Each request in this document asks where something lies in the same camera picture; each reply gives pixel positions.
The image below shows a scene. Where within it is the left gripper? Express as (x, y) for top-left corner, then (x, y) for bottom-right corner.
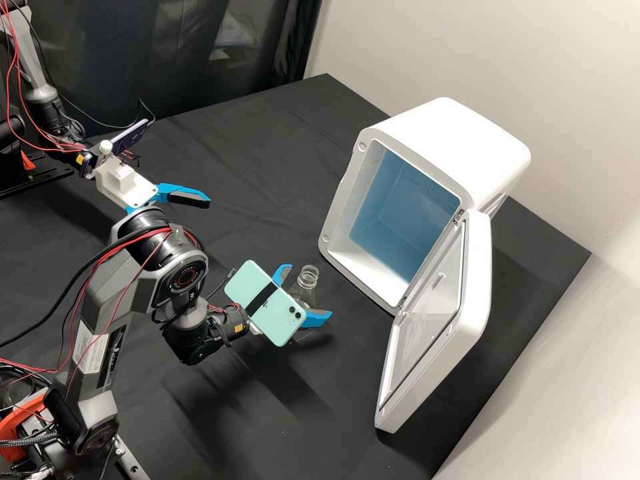
(91, 161), (211, 215)

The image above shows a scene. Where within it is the clear flask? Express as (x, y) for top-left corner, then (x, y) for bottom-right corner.
(285, 263), (327, 315)

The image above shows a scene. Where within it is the incubator door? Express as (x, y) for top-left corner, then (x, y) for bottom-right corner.
(373, 208), (494, 435)

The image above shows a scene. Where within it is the white incubator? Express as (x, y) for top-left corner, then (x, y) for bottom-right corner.
(317, 96), (532, 314)

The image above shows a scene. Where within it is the right wrist camera phone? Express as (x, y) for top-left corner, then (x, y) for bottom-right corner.
(223, 259), (307, 347)

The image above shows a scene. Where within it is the wrist camera phone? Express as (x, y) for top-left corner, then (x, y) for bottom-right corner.
(223, 259), (307, 347)
(97, 117), (152, 173)

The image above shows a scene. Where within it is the black cable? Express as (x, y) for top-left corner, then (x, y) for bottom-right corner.
(75, 97), (157, 137)
(205, 269), (236, 307)

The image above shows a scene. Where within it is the left wrist camera phone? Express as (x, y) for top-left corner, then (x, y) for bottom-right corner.
(97, 117), (152, 173)

